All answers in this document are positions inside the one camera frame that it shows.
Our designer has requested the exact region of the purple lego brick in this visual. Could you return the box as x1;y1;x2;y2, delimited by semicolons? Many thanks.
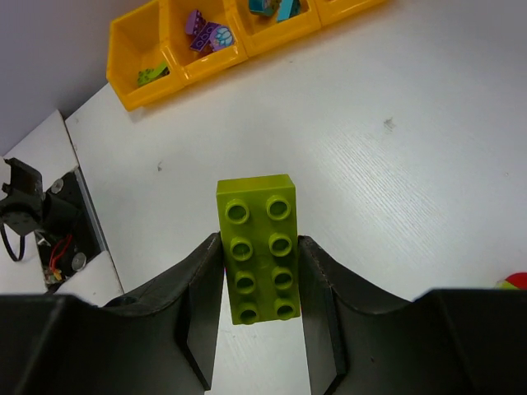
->
189;22;220;53

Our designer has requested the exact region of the green square lego brick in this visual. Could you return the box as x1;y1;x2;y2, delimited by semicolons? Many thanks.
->
137;62;170;87

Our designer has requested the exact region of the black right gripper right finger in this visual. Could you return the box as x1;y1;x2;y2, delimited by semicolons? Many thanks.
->
298;236;526;394

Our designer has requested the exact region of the pink purple lego piece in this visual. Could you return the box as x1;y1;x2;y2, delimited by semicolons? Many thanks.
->
209;26;235;52

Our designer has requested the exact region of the purple small lego cube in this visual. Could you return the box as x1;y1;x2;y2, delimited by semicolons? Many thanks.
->
184;9;207;37

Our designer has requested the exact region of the teal rounded lego brick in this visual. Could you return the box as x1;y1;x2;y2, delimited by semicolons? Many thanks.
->
248;0;282;17

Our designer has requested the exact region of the green long lego brick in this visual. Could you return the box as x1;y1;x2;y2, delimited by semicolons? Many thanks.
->
216;174;301;325

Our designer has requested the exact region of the black loop cable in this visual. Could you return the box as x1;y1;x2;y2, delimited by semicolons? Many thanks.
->
0;224;28;263

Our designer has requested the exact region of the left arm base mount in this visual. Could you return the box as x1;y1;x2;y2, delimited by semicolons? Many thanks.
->
1;158;103;294

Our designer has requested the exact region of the rainbow curved lego stack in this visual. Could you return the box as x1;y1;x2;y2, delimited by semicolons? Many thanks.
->
497;272;527;290

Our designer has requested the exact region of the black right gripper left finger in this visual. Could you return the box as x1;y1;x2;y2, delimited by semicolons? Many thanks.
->
1;233;223;394

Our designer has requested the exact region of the yellow divided plastic tray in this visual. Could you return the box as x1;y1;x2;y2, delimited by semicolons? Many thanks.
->
106;0;378;111

